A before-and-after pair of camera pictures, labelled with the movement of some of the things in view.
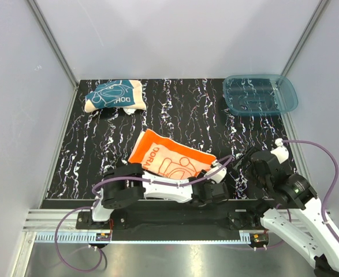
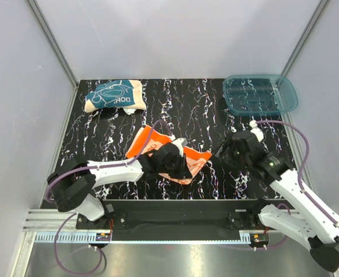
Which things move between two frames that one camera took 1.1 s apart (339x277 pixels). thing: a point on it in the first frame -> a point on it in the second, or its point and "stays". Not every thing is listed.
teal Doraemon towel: (127, 94) stays
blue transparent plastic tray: (259, 94) stays
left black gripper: (201, 173) -> (183, 172)
